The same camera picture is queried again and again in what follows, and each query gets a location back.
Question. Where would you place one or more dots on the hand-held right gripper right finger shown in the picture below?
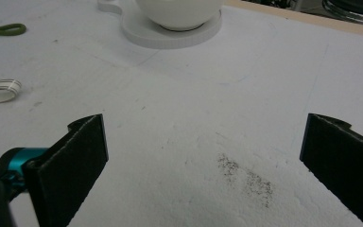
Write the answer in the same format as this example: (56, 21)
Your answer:
(343, 167)

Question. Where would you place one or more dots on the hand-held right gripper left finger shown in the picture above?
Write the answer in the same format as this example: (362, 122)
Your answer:
(66, 170)

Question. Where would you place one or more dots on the small brown object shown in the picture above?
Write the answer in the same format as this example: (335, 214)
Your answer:
(4, 30)

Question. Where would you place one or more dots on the white stand with round base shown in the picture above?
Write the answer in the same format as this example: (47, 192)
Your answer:
(157, 38)

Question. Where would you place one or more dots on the wooden table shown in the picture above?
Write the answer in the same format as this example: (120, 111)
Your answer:
(327, 23)

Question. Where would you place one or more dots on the white foam mat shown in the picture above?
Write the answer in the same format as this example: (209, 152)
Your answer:
(201, 110)

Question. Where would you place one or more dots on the black round stool chrome base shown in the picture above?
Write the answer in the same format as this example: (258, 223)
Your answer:
(353, 11)

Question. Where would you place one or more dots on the white egg-shaped bowl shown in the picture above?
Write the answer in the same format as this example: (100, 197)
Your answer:
(179, 12)

